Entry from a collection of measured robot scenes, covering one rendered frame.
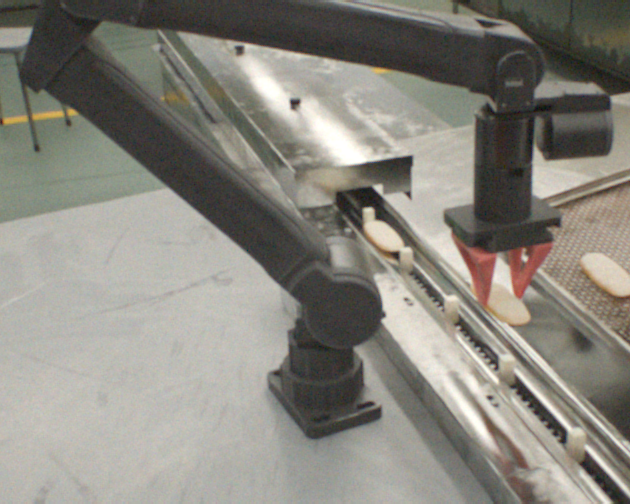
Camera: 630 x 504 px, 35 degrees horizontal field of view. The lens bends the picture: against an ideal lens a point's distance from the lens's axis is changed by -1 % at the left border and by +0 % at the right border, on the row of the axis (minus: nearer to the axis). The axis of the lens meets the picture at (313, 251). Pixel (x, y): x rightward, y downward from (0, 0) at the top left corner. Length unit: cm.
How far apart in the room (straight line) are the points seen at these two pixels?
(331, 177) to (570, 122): 54
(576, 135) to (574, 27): 394
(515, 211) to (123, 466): 46
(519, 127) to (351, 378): 30
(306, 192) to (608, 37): 334
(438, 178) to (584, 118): 70
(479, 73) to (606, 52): 378
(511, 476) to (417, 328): 27
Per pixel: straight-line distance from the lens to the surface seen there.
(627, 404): 111
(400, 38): 92
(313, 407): 105
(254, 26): 91
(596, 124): 99
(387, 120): 195
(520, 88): 94
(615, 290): 115
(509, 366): 108
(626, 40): 457
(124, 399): 114
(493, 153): 97
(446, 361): 108
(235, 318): 126
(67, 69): 92
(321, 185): 145
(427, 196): 159
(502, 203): 99
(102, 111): 93
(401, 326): 114
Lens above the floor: 143
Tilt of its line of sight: 26 degrees down
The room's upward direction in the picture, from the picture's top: 3 degrees counter-clockwise
